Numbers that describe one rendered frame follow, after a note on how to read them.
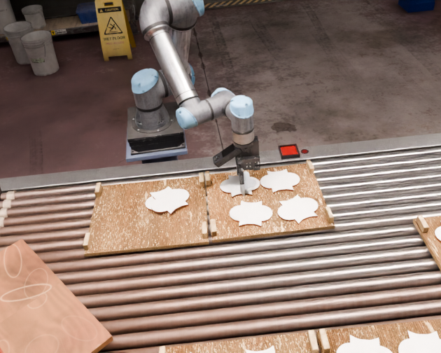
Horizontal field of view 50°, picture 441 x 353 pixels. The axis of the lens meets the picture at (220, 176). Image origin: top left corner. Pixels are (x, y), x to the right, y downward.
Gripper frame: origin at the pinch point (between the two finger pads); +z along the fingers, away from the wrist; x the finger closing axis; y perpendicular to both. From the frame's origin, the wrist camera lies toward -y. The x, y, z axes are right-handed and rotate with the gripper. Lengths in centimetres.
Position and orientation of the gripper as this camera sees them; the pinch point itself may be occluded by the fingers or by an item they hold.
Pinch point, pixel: (240, 184)
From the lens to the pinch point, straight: 175.1
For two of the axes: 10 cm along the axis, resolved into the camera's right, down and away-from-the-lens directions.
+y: 9.9, -1.1, 0.2
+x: -0.9, -6.1, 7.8
